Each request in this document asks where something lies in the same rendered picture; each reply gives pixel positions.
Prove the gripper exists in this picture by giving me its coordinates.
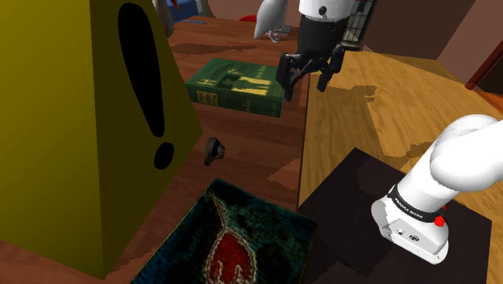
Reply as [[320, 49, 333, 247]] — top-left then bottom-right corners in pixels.
[[276, 15, 351, 102]]

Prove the grey metal stand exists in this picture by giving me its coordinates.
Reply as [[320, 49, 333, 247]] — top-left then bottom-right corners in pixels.
[[268, 24, 294, 44]]

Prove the white rounded figure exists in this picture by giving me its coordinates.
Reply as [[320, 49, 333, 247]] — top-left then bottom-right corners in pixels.
[[253, 0, 290, 40]]

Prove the green book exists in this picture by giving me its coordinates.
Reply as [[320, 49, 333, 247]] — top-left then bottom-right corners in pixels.
[[184, 57, 285, 119]]

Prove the small black knob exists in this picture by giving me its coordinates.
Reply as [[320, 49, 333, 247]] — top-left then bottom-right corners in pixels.
[[203, 136, 227, 167]]

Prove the blue box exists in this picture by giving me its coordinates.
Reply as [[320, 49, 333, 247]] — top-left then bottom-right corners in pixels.
[[166, 0, 198, 23]]

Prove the teal book with red ornament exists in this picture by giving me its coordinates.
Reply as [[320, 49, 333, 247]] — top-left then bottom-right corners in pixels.
[[131, 177, 318, 284]]

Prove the yellow pyramid with exclamation mark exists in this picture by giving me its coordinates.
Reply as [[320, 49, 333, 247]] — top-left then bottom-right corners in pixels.
[[0, 0, 205, 281]]

